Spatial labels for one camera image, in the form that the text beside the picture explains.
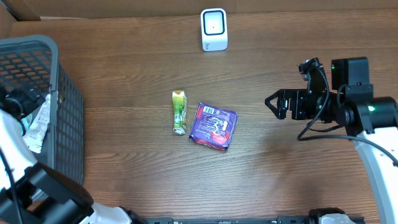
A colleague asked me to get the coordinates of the purple pad package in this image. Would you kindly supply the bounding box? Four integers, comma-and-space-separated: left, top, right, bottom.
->
188, 102, 238, 151

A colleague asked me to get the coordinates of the green juice carton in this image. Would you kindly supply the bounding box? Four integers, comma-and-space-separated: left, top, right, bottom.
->
172, 90, 187, 135

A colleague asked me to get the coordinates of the white tube gold cap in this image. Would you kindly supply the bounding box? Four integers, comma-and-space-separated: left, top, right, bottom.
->
23, 94, 51, 154

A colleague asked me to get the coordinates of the teal snack packet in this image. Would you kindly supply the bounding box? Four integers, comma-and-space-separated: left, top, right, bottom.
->
19, 114, 34, 136

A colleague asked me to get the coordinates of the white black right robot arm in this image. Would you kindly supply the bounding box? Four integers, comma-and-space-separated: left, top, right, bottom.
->
264, 57, 397, 223

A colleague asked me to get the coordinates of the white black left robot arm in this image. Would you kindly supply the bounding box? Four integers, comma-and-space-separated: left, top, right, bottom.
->
1, 87, 145, 223

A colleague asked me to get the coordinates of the white barcode scanner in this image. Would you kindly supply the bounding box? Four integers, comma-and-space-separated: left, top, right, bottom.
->
200, 8, 228, 52

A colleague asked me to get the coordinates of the grey plastic basket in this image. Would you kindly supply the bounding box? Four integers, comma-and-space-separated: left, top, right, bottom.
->
1, 35, 85, 184

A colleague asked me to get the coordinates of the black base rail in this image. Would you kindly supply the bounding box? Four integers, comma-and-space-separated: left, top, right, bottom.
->
146, 216, 364, 224

